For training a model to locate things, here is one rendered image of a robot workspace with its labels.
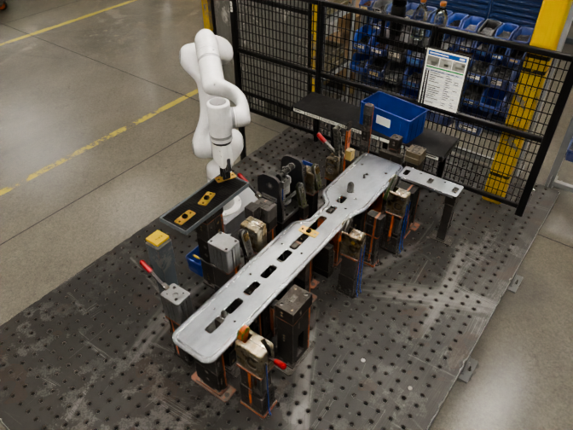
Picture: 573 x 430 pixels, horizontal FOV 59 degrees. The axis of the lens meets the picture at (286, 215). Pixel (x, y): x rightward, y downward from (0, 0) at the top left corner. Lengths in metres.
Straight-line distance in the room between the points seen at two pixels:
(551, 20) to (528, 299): 1.70
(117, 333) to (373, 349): 1.04
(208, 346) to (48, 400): 0.68
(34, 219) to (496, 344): 3.20
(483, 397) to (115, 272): 1.94
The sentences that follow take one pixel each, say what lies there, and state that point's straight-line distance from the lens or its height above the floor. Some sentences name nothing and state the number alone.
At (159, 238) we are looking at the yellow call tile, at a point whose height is 1.16.
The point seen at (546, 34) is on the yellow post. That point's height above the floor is 1.60.
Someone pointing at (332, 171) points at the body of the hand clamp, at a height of 0.98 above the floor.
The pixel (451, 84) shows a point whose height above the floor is 1.30.
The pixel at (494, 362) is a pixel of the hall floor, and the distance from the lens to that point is 3.10.
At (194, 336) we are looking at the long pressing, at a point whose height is 1.00.
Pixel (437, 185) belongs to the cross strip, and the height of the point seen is 1.00.
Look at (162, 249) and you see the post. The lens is 1.89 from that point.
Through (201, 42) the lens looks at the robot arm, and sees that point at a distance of 2.09.
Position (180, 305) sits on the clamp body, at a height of 1.04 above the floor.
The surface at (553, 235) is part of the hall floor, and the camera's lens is 4.01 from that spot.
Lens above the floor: 2.40
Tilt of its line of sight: 40 degrees down
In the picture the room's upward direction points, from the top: straight up
